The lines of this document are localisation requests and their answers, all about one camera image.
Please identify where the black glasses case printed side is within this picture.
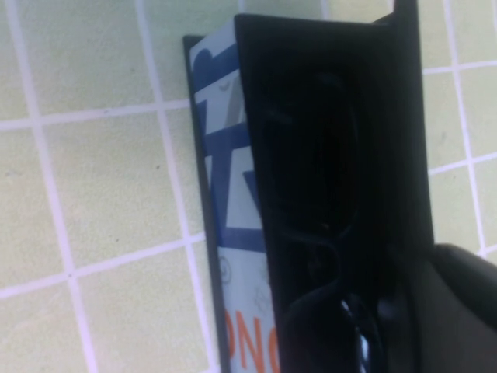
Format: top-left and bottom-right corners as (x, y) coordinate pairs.
(182, 0), (436, 373)

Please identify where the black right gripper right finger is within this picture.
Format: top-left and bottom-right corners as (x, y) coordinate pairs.
(409, 242), (497, 373)

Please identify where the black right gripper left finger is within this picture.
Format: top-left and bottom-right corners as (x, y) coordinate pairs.
(278, 280), (370, 373)

